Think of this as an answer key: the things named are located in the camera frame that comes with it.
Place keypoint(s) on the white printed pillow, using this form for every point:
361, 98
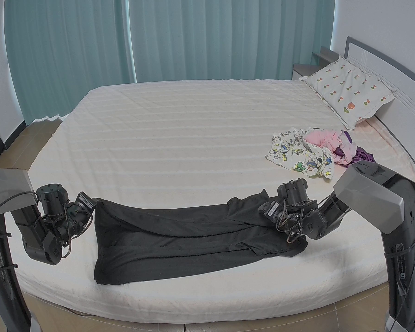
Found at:
349, 92

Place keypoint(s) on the grey white bedside table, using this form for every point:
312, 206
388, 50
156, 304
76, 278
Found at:
304, 69

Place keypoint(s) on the purple garment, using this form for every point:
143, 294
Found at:
365, 156

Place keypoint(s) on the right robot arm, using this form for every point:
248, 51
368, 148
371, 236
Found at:
377, 192

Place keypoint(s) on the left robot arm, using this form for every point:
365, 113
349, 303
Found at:
34, 240

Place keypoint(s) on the blue-green curtain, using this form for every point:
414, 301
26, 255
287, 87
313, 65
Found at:
72, 47
228, 29

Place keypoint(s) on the white printed garment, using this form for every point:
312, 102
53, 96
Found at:
294, 154

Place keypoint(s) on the bed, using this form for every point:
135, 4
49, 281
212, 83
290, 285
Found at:
193, 133

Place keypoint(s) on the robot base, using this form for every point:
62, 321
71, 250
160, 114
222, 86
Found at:
392, 323

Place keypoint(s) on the black T-shirt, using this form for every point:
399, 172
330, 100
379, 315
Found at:
179, 240

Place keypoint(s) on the pink garment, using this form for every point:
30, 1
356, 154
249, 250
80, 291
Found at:
323, 138

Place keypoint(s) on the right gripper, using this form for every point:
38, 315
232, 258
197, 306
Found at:
275, 214

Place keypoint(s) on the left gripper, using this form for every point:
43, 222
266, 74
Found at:
84, 206

